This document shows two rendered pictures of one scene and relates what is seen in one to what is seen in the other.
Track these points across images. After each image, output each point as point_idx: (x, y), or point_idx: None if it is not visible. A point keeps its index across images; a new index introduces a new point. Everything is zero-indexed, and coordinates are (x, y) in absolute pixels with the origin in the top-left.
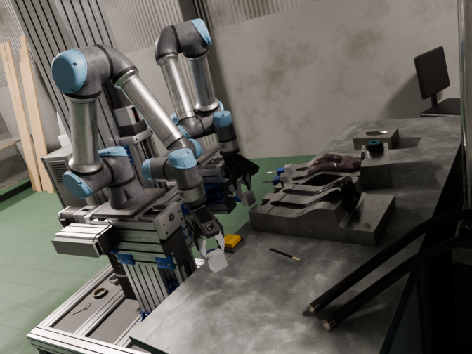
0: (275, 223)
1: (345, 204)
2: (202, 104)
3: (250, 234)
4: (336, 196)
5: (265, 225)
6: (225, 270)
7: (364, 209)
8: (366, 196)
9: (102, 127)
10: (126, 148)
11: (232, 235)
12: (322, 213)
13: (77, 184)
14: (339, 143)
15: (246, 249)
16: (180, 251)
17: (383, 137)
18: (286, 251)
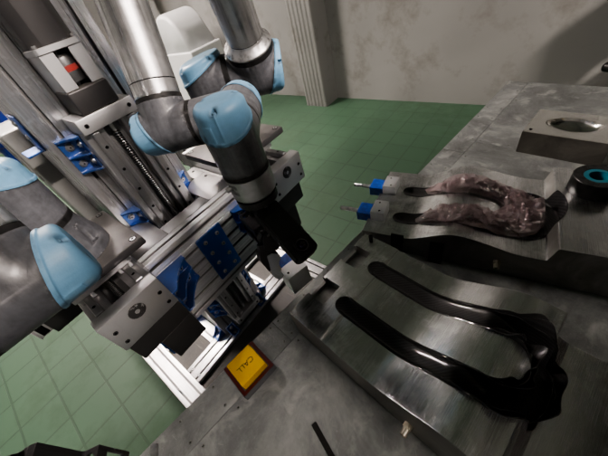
0: (337, 359)
1: (526, 427)
2: (232, 45)
3: (291, 343)
4: (508, 416)
5: (318, 346)
6: (215, 455)
7: (565, 423)
8: (568, 356)
9: (1, 97)
10: (78, 140)
11: (253, 355)
12: (451, 448)
13: None
14: (486, 128)
15: (270, 396)
16: (180, 334)
17: (593, 141)
18: (345, 452)
